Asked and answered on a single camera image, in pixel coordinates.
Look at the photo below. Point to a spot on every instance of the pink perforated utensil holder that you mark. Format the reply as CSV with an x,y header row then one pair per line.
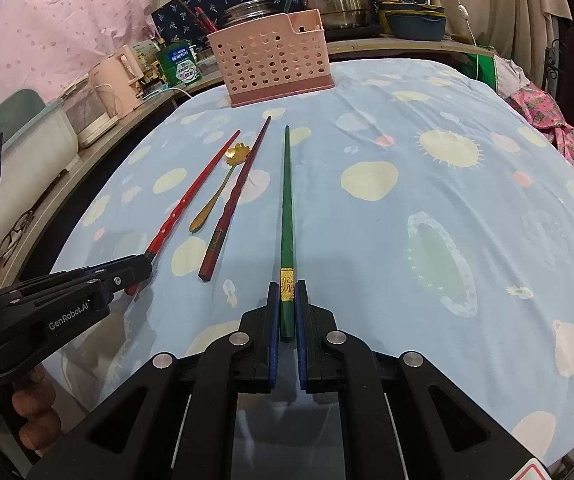
x,y
267,60

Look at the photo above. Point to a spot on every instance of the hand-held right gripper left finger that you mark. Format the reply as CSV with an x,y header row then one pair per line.
x,y
272,340

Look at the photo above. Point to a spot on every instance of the gold flower spoon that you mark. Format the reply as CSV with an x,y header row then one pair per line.
x,y
237,154

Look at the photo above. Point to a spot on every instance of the black eyeglasses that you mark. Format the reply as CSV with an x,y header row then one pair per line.
x,y
9,245

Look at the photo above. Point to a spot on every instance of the steel rice cooker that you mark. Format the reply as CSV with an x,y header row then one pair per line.
x,y
252,10

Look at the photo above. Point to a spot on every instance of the maroon chopstick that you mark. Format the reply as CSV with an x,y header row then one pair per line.
x,y
212,260

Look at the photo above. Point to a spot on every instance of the white printed packet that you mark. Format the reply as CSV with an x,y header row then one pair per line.
x,y
144,50

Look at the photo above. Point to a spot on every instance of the pink electric kettle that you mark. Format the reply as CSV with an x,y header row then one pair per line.
x,y
114,80

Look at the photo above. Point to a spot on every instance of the person's left hand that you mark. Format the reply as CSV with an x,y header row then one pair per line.
x,y
37,400

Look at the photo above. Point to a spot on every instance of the grey-green plastic tub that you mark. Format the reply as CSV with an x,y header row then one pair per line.
x,y
42,145

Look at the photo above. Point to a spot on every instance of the white kitchen appliance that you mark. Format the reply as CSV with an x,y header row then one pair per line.
x,y
92,115

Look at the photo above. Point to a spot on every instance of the green drum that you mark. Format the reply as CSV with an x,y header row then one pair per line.
x,y
484,70

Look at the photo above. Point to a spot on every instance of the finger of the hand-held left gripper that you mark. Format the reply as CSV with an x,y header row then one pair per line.
x,y
134,267
112,287

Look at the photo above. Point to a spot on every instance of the black induction cooker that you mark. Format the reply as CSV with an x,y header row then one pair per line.
x,y
357,34

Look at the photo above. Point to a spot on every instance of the pink printed curtain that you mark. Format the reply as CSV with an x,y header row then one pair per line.
x,y
57,25

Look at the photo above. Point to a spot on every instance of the yellow-rimmed dark bowl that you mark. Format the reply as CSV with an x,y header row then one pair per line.
x,y
412,7

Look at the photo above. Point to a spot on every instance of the pink patterned cloth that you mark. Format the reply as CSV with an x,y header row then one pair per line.
x,y
542,110

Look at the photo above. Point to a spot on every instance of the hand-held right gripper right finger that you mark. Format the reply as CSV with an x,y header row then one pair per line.
x,y
302,345

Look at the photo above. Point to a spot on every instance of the green tin can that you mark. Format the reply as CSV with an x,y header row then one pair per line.
x,y
182,67

